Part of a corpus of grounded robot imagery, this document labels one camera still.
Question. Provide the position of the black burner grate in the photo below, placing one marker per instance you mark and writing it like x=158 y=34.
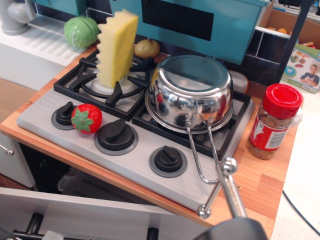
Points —
x=226 y=139
x=123 y=101

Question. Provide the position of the teal toy microwave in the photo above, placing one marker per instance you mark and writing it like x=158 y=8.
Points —
x=218 y=28

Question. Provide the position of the cardboard box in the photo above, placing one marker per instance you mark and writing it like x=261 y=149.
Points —
x=279 y=16

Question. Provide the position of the toy potato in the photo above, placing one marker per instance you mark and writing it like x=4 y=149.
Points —
x=147 y=48

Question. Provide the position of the left black stove knob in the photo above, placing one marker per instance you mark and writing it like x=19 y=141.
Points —
x=61 y=118

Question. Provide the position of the grey toy faucet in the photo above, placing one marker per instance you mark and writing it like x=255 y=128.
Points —
x=15 y=16

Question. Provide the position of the shiny steel pot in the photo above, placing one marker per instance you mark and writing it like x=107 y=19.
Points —
x=191 y=94

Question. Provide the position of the green toy cabbage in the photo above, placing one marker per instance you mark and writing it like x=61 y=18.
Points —
x=81 y=31

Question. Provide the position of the right black burner grate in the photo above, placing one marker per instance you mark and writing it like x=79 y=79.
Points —
x=226 y=139

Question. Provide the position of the toy food box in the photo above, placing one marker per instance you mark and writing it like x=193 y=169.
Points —
x=303 y=68

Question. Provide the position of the orange white toy behind pot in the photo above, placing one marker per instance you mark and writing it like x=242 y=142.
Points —
x=240 y=81

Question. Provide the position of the dark round camera mount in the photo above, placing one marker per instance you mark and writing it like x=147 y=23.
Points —
x=238 y=228

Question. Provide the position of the yellow zigzag sponge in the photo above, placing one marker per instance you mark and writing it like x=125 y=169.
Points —
x=116 y=47

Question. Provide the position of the grey oven door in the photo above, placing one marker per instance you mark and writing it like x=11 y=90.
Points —
x=88 y=218

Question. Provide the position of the grey toy stove top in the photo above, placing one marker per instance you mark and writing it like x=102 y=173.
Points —
x=187 y=189

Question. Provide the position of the left black burner grate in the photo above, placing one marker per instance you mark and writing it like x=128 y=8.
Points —
x=123 y=101

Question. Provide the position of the dark metal post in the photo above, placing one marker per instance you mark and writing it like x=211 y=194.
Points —
x=304 y=10

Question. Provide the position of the middle black stove knob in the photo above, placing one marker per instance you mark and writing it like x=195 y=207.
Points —
x=116 y=138

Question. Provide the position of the right black stove knob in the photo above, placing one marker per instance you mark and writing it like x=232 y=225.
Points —
x=168 y=162

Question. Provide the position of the red toy strawberry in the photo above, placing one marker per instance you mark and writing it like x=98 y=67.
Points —
x=86 y=118

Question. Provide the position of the black stove knob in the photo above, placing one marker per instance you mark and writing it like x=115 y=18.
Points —
x=61 y=118
x=168 y=162
x=116 y=138

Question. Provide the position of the red lid spice jar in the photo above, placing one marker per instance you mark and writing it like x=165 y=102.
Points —
x=275 y=115

